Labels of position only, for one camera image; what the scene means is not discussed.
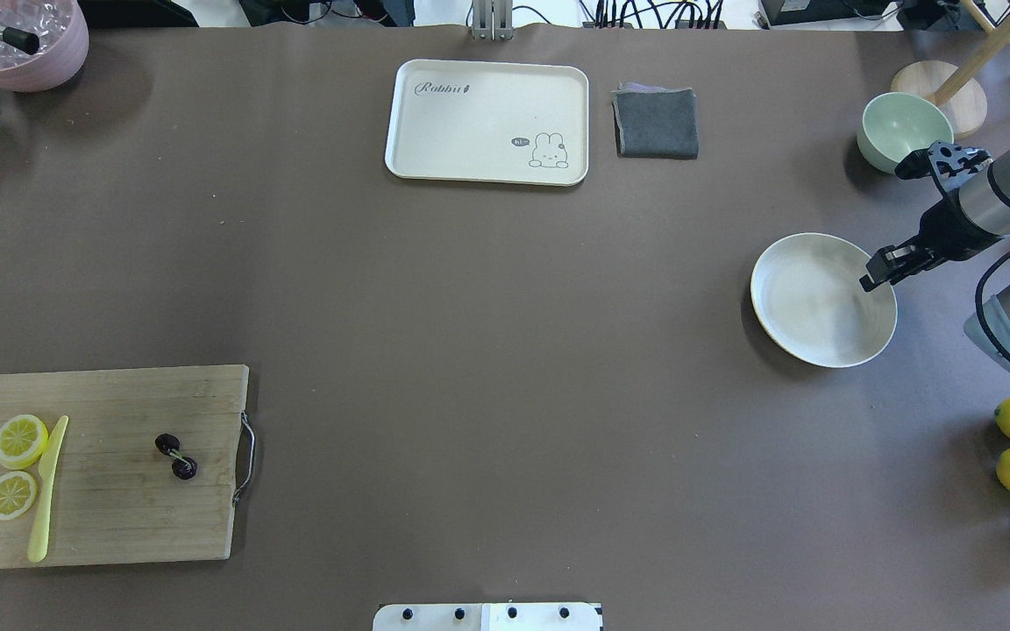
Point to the cream rabbit tray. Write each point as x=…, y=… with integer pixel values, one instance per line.
x=489, y=121

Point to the cream round plate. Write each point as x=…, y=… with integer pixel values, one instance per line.
x=806, y=295

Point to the dark red cherry pair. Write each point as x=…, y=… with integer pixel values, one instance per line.
x=182, y=466

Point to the wooden cutting board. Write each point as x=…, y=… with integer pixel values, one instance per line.
x=115, y=498

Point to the grey folded cloth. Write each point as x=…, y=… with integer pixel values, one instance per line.
x=652, y=122

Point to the lemon slice upper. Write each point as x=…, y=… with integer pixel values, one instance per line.
x=23, y=439

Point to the yellow plastic knife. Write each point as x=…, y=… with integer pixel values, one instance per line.
x=48, y=465

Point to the lemon slice lower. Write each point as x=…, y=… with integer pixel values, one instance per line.
x=18, y=491

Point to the pink bowl with ice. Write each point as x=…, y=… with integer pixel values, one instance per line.
x=43, y=44

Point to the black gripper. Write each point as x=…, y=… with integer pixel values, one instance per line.
x=946, y=230

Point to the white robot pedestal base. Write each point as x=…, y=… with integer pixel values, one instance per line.
x=490, y=616

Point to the light green bowl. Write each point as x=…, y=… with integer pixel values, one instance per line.
x=895, y=124

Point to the lemon slice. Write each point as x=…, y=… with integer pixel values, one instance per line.
x=23, y=439
x=18, y=491

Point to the wooden cup stand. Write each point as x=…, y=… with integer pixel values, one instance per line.
x=955, y=90

